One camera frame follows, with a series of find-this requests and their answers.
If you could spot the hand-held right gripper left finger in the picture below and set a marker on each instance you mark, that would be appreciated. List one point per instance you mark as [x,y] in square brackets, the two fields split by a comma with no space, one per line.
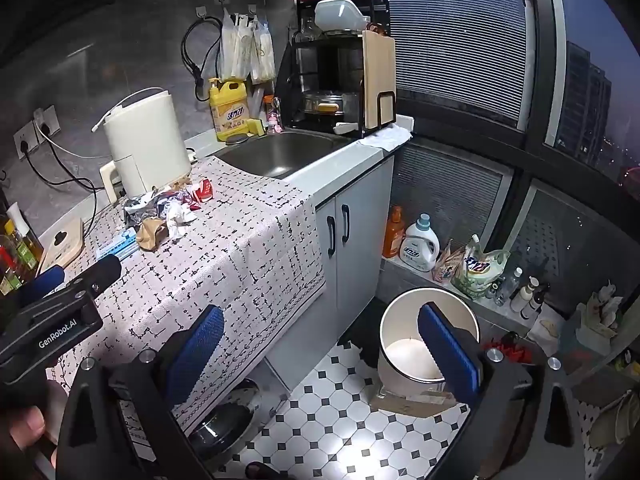
[200,345]

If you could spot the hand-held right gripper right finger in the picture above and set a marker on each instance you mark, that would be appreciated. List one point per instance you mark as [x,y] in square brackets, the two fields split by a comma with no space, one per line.
[445,355]

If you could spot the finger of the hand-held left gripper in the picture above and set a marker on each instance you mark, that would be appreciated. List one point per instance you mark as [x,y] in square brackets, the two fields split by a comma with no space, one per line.
[45,281]
[97,272]

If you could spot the blue white packet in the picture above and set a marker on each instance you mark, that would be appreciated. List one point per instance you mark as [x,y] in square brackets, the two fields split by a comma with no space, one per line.
[117,247]

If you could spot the white round trash bin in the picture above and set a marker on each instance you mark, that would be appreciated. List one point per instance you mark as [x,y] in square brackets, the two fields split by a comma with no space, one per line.
[395,320]

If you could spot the aluminium foil ball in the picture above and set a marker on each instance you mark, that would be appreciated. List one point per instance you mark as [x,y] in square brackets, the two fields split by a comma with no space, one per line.
[140,207]

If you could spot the person's left hand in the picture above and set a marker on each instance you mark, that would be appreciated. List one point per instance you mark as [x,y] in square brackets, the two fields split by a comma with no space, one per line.
[22,425]

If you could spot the yellow oil bottle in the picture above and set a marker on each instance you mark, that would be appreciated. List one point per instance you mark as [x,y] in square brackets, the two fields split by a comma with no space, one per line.
[25,250]

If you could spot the crumpled brown paper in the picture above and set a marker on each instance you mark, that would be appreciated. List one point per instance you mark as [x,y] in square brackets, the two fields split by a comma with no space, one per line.
[150,235]

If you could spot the white tube bottle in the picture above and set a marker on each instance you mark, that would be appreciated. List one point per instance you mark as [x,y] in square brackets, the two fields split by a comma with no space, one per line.
[17,217]

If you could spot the steel bowl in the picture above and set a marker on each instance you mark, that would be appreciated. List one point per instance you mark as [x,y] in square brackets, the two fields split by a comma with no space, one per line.
[220,427]

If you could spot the pink packet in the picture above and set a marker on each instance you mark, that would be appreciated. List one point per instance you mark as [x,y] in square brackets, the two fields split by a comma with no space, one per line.
[445,267]

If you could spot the green white refill bag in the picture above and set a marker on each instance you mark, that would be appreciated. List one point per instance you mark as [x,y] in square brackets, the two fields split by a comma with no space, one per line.
[477,270]

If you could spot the clear plastic bottle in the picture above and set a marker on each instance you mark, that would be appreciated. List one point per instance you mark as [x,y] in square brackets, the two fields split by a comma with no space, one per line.
[509,287]

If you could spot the white black patterned tablecloth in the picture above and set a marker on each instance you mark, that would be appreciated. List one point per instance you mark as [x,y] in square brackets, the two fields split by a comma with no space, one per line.
[250,260]

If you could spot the white pump bottle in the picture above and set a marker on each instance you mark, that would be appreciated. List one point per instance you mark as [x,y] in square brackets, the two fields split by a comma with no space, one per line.
[524,295]

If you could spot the small white towel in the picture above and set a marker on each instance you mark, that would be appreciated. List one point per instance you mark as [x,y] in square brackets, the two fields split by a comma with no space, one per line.
[545,330]

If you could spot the dark pump bottle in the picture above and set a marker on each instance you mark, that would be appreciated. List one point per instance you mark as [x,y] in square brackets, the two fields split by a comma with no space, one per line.
[536,302]

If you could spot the shiny colourful wrapper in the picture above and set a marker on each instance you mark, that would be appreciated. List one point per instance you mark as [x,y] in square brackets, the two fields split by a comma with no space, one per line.
[175,197]

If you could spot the white detergent bottle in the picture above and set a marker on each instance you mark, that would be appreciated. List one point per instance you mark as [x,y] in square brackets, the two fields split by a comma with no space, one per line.
[417,250]

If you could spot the orange bottle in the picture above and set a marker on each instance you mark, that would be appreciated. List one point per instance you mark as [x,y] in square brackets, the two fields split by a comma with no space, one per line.
[393,235]

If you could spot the cream electric kettle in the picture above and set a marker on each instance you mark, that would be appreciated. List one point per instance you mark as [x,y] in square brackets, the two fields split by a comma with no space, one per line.
[145,145]

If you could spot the white sink cabinet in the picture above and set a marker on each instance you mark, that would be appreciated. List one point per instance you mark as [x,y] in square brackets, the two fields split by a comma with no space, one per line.
[360,240]

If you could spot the teal box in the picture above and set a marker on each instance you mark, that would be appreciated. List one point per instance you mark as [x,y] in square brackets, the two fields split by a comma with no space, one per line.
[590,335]

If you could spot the black sink stopper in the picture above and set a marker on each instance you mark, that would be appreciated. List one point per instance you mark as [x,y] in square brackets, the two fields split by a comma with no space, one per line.
[240,139]

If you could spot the stainless steel sink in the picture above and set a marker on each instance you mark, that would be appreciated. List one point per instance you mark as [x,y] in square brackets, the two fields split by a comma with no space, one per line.
[280,152]

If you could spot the yellow dish soap bottle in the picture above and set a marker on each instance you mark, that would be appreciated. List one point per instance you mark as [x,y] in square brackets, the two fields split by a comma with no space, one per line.
[230,110]

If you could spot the yellow sponge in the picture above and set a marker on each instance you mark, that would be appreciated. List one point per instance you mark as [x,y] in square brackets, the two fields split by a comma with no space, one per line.
[255,126]

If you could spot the small pink label bottle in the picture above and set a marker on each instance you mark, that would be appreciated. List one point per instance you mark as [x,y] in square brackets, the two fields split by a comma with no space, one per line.
[273,117]

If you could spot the white soap tray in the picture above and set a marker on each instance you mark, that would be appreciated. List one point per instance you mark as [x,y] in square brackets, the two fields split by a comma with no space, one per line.
[343,128]

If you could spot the hanging clear plastic bag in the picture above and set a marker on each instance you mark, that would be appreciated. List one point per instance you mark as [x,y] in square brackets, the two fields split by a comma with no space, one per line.
[235,50]
[263,55]

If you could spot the steel pot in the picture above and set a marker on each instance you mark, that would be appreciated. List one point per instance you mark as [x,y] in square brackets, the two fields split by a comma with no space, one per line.
[320,97]

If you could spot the large wooden cutting board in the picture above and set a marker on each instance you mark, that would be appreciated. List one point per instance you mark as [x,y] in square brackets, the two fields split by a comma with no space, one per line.
[377,70]

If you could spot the glass jar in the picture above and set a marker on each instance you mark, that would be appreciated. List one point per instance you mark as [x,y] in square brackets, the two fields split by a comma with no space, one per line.
[308,28]

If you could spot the black dish rack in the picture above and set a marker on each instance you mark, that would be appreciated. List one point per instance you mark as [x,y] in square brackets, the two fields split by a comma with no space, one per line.
[330,42]

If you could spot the white bowl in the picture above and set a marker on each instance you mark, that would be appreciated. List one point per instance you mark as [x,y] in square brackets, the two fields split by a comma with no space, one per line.
[340,12]

